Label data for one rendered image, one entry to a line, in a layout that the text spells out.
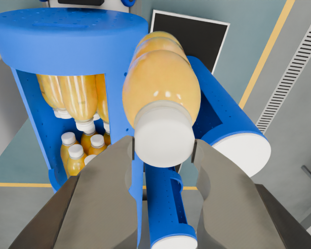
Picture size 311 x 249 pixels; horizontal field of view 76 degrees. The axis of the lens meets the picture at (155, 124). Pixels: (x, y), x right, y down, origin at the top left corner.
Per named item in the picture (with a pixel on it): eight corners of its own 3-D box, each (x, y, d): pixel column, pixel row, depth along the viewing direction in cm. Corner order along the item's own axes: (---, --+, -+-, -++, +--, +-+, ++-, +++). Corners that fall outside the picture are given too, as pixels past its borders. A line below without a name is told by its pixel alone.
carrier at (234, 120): (204, 52, 141) (165, 59, 141) (278, 125, 71) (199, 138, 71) (204, 88, 158) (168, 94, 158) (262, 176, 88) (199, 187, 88)
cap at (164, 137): (125, 114, 13) (122, 130, 12) (180, 95, 13) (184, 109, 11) (148, 154, 15) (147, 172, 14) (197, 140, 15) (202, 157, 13)
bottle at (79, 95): (87, 28, 39) (97, 109, 50) (47, 28, 36) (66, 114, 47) (93, 36, 34) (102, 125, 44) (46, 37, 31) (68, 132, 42)
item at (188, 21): (131, 162, 220) (131, 173, 208) (151, 6, 134) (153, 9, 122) (176, 164, 229) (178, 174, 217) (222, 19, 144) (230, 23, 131)
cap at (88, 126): (92, 113, 48) (92, 119, 49) (74, 116, 46) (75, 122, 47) (94, 122, 45) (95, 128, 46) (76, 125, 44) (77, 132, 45)
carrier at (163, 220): (159, 161, 202) (178, 144, 191) (175, 259, 132) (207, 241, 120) (137, 150, 190) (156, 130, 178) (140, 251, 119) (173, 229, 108)
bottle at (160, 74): (126, 42, 28) (92, 104, 13) (173, 21, 27) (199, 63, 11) (146, 86, 32) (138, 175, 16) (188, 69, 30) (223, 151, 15)
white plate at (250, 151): (278, 128, 70) (276, 126, 71) (201, 141, 70) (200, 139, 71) (263, 178, 86) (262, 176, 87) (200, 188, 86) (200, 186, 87)
